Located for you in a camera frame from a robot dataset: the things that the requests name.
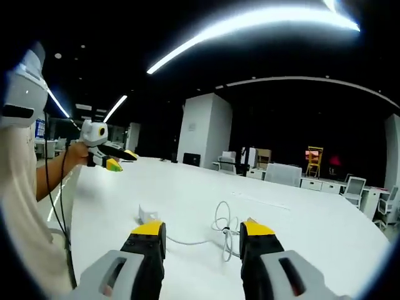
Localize black device cable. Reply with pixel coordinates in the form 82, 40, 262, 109
42, 111, 78, 290

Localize short ceiling light strip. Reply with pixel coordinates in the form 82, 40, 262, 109
102, 94, 129, 123
46, 87, 71, 119

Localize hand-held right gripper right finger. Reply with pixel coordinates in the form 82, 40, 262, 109
239, 218, 351, 300

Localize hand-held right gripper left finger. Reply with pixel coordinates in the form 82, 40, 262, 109
70, 219, 167, 300

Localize white office chair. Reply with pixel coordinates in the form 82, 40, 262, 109
376, 186, 400, 228
341, 176, 367, 206
217, 151, 238, 175

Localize person's left hand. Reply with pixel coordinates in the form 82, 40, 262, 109
66, 141, 91, 167

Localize white charger adapter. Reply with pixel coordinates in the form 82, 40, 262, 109
136, 204, 161, 225

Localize black monitor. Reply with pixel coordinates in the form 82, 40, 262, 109
182, 152, 201, 167

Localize white worn device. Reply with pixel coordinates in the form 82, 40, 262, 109
0, 41, 48, 129

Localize yellow chair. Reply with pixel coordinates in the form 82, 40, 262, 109
304, 145, 325, 179

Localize white desk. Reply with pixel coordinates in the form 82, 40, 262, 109
69, 155, 394, 300

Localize white Type-C cable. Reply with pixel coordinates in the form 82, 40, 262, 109
166, 201, 244, 264

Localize cardboard box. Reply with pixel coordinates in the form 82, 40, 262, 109
255, 148, 273, 166

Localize long ceiling light strip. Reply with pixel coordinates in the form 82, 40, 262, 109
146, 7, 362, 75

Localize white pillar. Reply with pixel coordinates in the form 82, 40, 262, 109
176, 92, 233, 170

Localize white low cabinets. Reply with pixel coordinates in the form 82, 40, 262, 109
299, 177, 348, 194

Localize person in beige shirt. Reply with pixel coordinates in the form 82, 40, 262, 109
0, 123, 78, 300

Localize white mesh chair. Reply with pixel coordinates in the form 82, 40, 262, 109
264, 162, 303, 188

